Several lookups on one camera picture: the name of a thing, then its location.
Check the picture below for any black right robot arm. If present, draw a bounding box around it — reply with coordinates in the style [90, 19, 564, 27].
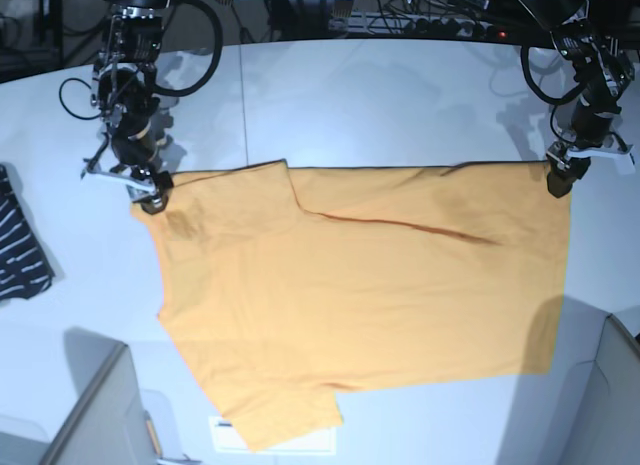
[85, 0, 173, 214]

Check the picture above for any black power strip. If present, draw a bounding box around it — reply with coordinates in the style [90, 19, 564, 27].
[327, 12, 515, 43]

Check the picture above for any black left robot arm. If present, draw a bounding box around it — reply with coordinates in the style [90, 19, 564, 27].
[517, 0, 635, 198]

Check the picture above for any grey bin right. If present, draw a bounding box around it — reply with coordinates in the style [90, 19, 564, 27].
[496, 315, 639, 464]

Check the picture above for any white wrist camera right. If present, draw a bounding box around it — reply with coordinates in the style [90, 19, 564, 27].
[80, 159, 157, 202]

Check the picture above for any yellow orange T-shirt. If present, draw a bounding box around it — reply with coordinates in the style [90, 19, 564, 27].
[131, 161, 571, 452]

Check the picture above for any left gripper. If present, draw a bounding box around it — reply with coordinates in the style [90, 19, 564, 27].
[546, 97, 623, 198]

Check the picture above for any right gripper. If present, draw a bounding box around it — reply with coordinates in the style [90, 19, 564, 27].
[105, 113, 174, 215]

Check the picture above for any white paper label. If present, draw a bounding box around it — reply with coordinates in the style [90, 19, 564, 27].
[209, 416, 337, 456]

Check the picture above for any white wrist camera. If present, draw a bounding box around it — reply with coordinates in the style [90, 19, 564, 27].
[546, 142, 636, 175]
[80, 159, 157, 202]

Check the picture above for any navy white striped garment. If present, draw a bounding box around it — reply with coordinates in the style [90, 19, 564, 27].
[0, 165, 55, 302]

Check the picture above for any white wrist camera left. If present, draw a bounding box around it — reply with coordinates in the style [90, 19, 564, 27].
[546, 142, 636, 175]

